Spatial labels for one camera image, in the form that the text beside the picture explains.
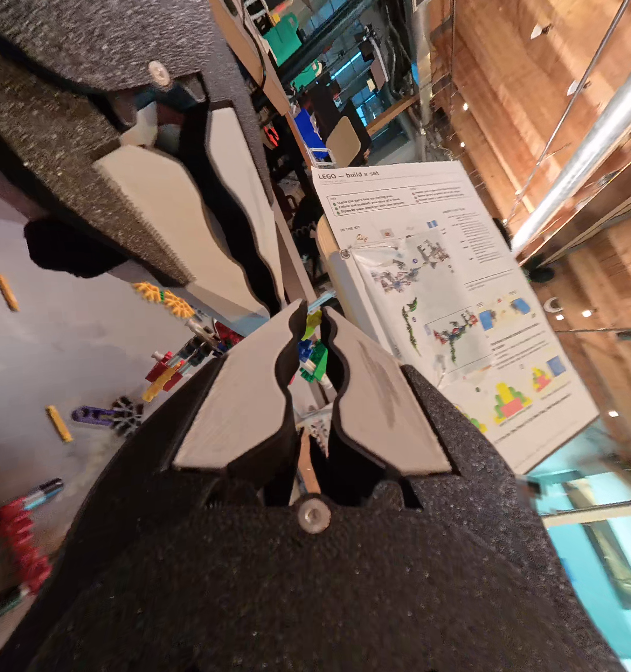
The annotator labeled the silver ceiling duct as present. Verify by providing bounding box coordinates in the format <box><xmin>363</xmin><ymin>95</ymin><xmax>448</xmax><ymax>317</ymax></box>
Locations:
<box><xmin>508</xmin><ymin>48</ymin><xmax>631</xmax><ymax>256</ymax></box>

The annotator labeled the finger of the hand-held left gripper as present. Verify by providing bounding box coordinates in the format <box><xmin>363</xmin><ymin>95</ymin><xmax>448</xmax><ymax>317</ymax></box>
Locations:
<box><xmin>91</xmin><ymin>143</ymin><xmax>272</xmax><ymax>323</ymax></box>
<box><xmin>203</xmin><ymin>103</ymin><xmax>291</xmax><ymax>307</ymax></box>

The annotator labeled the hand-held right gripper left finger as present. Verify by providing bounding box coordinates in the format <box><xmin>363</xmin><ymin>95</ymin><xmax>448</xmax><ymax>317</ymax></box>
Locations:
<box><xmin>171</xmin><ymin>300</ymin><xmax>310</xmax><ymax>473</ymax></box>

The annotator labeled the red rod black cylinder assembly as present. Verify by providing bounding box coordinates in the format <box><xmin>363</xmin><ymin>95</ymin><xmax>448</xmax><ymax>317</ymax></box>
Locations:
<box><xmin>0</xmin><ymin>478</ymin><xmax>66</xmax><ymax>622</ymax></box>

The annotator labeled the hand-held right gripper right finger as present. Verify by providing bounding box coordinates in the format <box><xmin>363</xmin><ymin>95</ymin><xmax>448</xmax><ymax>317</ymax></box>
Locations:
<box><xmin>322</xmin><ymin>307</ymin><xmax>455</xmax><ymax>480</ymax></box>

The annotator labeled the instruction booklet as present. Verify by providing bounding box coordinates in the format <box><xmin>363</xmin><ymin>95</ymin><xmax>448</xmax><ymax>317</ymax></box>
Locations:
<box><xmin>312</xmin><ymin>160</ymin><xmax>602</xmax><ymax>475</ymax></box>

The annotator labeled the purple ladder connector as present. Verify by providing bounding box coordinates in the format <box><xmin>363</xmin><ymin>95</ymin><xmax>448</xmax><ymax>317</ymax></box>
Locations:
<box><xmin>71</xmin><ymin>405</ymin><xmax>118</xmax><ymax>427</ymax></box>

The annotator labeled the dark grey snowflake connector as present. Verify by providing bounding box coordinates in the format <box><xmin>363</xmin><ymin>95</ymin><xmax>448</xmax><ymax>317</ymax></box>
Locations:
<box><xmin>110</xmin><ymin>396</ymin><xmax>145</xmax><ymax>435</ymax></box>

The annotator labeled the orange snowflake connector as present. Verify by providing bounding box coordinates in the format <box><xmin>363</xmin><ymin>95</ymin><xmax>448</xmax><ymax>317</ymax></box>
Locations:
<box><xmin>162</xmin><ymin>292</ymin><xmax>196</xmax><ymax>321</ymax></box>
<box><xmin>132</xmin><ymin>281</ymin><xmax>167</xmax><ymax>306</ymax></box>

